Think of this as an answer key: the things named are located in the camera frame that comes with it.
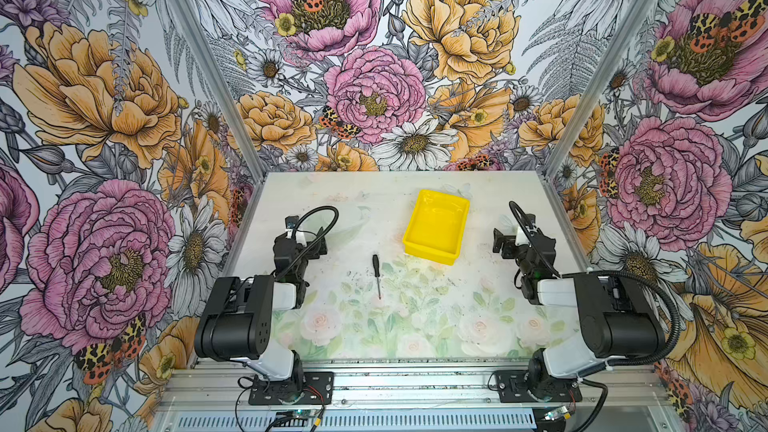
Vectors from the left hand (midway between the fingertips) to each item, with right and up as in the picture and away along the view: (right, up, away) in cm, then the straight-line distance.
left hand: (308, 236), depth 94 cm
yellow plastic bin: (+41, +2, +7) cm, 42 cm away
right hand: (+63, 0, 0) cm, 63 cm away
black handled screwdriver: (+21, -11, 0) cm, 24 cm away
